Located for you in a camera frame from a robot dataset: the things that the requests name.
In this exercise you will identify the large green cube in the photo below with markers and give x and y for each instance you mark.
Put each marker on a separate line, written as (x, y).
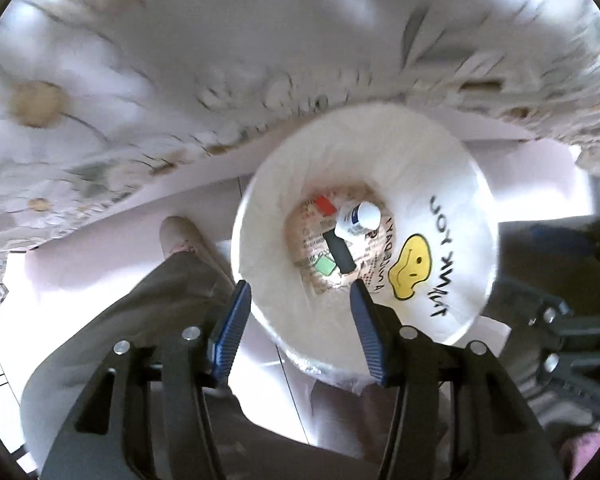
(325, 266)

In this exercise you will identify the person's left leg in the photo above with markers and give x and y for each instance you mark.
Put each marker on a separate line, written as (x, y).
(130, 310)

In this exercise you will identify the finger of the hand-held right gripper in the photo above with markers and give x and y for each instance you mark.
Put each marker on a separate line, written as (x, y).
(580, 327)
(545, 237)

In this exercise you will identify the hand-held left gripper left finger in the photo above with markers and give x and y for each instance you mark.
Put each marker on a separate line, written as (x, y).
(232, 330)

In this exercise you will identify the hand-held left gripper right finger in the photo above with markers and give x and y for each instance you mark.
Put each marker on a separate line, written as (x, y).
(370, 340)

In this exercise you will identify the floral bedspread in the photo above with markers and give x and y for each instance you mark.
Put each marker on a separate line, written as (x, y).
(180, 60)

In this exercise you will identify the white cylindrical bottle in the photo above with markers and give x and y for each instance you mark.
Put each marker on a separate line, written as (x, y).
(357, 220)

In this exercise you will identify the pink quilted garment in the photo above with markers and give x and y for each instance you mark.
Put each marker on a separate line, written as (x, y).
(587, 455)

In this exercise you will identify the trash bin with white bag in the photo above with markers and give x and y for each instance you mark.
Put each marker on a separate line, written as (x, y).
(430, 175)

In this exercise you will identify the red block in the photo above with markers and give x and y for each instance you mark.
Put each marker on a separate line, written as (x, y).
(325, 205)

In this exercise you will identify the beige slipper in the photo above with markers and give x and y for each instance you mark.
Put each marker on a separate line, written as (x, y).
(180, 235)

